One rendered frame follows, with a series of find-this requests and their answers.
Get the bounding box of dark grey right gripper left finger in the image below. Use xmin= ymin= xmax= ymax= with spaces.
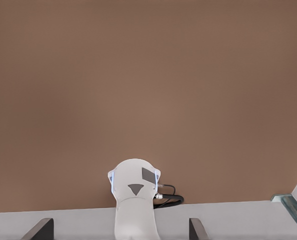
xmin=20 ymin=217 xmax=55 ymax=240

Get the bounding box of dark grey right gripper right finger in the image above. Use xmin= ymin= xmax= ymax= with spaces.
xmin=188 ymin=217 xmax=210 ymax=240

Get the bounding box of black cable loop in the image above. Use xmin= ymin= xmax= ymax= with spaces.
xmin=152 ymin=184 xmax=185 ymax=209

